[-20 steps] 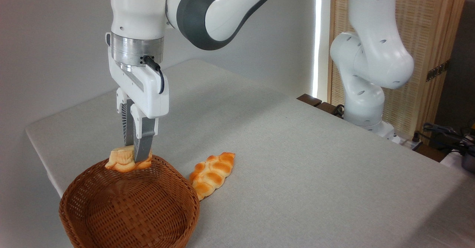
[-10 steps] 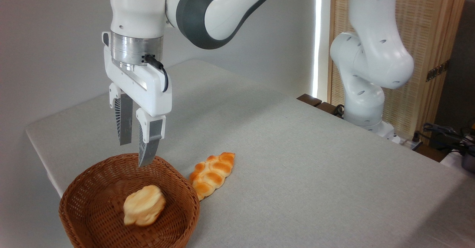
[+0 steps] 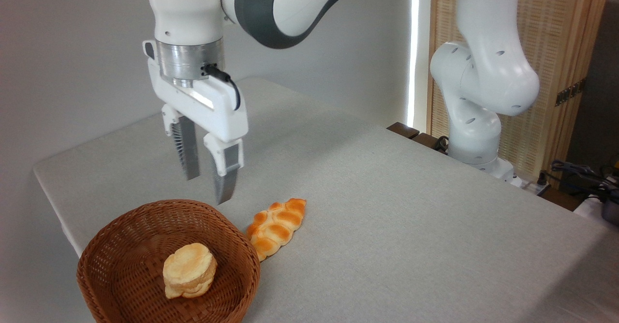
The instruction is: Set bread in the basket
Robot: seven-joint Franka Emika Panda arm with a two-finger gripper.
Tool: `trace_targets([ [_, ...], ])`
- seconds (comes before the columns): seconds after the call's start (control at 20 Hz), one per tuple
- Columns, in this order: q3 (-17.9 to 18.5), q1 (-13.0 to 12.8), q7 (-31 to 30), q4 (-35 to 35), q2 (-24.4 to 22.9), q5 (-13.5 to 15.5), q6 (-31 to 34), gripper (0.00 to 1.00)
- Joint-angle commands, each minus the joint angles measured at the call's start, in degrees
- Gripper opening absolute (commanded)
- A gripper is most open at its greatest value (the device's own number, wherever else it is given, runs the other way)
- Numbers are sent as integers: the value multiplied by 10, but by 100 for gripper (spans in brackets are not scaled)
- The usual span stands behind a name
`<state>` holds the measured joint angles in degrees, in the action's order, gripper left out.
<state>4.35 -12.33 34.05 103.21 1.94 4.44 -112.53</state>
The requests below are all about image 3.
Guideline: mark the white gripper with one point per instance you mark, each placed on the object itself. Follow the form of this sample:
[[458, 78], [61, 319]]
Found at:
[[203, 108]]

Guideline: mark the round bread roll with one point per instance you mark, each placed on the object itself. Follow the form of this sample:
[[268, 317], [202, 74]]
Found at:
[[188, 267]]

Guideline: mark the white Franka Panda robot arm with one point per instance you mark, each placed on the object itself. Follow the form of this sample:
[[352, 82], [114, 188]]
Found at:
[[488, 81]]

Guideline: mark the braided golden bread loaf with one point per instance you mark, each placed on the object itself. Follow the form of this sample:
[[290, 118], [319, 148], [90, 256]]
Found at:
[[275, 226]]

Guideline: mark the brown wicker basket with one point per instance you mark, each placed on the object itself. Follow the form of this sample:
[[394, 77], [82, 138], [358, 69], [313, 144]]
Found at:
[[121, 265]]

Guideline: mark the grey tablecloth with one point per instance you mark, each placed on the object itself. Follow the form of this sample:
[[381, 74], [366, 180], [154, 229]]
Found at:
[[411, 241]]

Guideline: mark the metal hinge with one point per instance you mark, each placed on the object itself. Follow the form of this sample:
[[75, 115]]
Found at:
[[570, 92]]

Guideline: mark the wooden bamboo screen panel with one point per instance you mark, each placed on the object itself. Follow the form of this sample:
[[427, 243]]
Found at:
[[561, 37]]

